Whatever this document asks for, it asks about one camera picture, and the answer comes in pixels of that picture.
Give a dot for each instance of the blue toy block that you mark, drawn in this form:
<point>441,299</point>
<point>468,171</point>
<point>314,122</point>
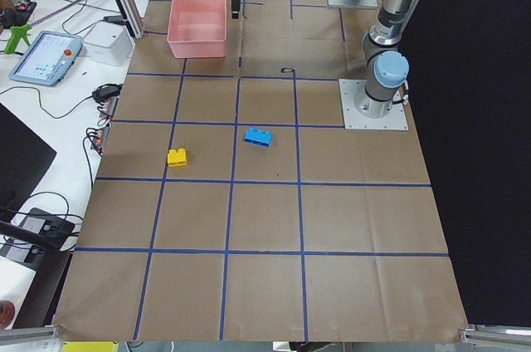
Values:
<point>262,138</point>

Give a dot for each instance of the brown paper table cover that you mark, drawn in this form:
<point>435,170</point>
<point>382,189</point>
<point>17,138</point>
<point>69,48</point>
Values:
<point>328,235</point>

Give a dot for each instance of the white square box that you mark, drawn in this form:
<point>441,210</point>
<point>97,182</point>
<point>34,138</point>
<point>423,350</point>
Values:
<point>108,43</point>

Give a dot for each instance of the yellow toy block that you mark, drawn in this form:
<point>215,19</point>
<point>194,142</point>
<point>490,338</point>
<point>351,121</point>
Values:
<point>177,157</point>

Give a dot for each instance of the green plastic clamp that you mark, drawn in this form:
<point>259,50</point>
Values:
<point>18,33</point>

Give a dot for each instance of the pink plastic box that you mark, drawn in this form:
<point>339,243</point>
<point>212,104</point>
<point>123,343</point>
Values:
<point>197,28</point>

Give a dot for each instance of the teach pendant tablet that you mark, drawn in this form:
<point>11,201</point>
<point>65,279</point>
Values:
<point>47,59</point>

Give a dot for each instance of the black power adapter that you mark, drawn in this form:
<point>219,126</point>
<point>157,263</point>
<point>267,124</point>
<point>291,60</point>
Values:
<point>106,91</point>

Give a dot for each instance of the black monitor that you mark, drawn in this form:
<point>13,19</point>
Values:
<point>25,159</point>

